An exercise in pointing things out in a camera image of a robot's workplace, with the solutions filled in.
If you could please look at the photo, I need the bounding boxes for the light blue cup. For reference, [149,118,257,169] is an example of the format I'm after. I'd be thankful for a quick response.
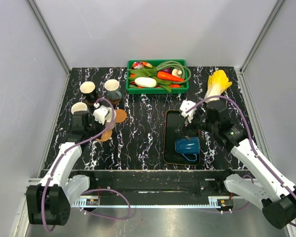
[71,102,89,115]

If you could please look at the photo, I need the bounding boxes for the light brown wooden coaster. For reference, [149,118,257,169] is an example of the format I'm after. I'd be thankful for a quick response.
[115,109,127,123]

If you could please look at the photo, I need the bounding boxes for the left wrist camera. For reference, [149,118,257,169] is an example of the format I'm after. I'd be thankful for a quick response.
[93,103,110,125]

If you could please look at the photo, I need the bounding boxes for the woven rattan coaster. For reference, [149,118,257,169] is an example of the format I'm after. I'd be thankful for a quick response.
[96,130,112,142]

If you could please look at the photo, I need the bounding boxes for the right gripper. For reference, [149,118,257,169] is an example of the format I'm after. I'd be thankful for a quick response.
[176,107,218,141]

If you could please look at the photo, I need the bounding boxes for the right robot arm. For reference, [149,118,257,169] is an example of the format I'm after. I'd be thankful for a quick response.
[178,100,296,229]

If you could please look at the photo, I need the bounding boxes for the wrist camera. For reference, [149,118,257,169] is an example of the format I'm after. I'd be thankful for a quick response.
[179,100,196,126]
[93,103,110,125]

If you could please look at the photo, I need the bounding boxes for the black serving tray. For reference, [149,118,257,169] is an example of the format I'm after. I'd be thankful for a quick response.
[163,110,200,166]

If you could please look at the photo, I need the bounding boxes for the white radish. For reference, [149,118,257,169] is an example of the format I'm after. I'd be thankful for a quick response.
[134,77,157,88]

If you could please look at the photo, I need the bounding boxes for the purple cable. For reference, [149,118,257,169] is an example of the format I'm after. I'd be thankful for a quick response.
[187,95,296,228]
[40,98,132,233]

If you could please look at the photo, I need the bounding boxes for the purple onion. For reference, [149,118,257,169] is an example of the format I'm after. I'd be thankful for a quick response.
[162,68,172,74]

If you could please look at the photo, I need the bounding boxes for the orange carrot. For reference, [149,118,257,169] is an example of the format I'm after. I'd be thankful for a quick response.
[157,71,184,82]

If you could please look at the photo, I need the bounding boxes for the white cup dark body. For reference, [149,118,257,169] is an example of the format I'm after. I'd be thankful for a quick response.
[80,81,98,103]

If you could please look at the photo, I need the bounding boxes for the white mushroom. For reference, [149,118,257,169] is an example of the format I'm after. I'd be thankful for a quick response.
[172,68,183,78]

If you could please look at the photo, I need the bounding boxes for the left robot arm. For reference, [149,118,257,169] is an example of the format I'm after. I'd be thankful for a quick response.
[26,111,106,226]

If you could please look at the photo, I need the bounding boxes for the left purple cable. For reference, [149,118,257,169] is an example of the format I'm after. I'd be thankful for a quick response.
[40,98,132,233]

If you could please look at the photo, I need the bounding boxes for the dark blue cup front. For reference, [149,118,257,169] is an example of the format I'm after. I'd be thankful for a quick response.
[175,137,200,162]

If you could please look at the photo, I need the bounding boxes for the leafy green vegetable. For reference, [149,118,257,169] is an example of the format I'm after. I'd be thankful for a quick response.
[127,68,172,94]

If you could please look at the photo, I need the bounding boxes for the pink cup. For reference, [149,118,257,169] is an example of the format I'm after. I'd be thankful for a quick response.
[105,109,116,130]

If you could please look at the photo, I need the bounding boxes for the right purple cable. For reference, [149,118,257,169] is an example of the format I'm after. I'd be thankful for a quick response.
[187,95,296,228]

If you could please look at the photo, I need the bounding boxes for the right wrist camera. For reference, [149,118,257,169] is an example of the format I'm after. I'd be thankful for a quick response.
[179,100,196,126]

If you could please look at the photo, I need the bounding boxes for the yellow napa cabbage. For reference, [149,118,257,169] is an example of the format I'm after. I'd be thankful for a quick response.
[205,70,232,98]

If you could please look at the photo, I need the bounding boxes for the grey blue cup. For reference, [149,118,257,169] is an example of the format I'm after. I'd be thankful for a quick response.
[104,79,122,100]

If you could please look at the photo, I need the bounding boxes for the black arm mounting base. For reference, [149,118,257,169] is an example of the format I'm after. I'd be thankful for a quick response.
[70,170,230,206]

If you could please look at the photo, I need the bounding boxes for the green plastic vegetable tray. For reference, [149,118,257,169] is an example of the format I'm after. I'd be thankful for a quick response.
[126,59,191,94]

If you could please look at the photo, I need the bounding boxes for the colourful snack packet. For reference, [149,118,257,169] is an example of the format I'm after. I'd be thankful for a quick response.
[131,61,153,70]

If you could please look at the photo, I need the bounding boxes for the green long beans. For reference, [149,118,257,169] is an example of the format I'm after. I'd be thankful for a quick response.
[156,60,191,84]

